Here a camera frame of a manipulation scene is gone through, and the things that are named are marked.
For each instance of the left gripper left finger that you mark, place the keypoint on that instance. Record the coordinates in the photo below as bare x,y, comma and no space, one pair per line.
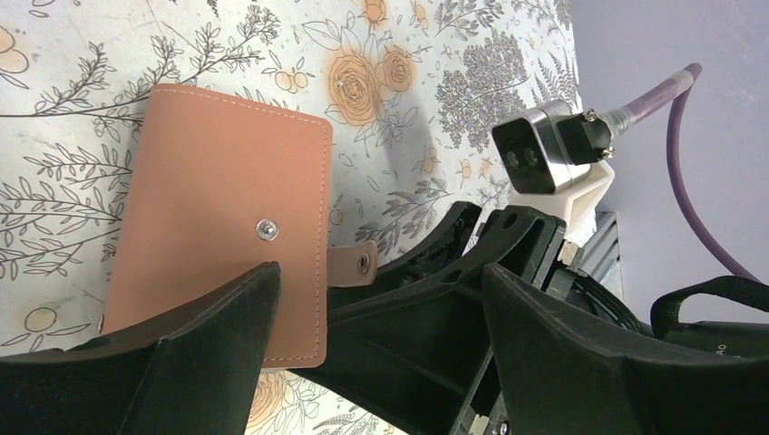
191,370

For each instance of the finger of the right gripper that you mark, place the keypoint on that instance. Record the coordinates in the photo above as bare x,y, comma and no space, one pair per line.
420,356
444,244

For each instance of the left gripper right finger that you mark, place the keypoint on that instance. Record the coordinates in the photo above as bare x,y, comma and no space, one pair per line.
563,370

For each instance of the brown leather card holder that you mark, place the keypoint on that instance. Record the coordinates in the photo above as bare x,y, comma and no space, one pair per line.
220,185

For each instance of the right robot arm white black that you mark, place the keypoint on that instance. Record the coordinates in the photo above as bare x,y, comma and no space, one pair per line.
582,285

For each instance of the floral table mat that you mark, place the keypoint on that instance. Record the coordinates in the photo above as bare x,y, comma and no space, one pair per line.
408,87

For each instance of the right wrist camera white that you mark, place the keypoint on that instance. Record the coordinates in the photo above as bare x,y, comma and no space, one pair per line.
536,151

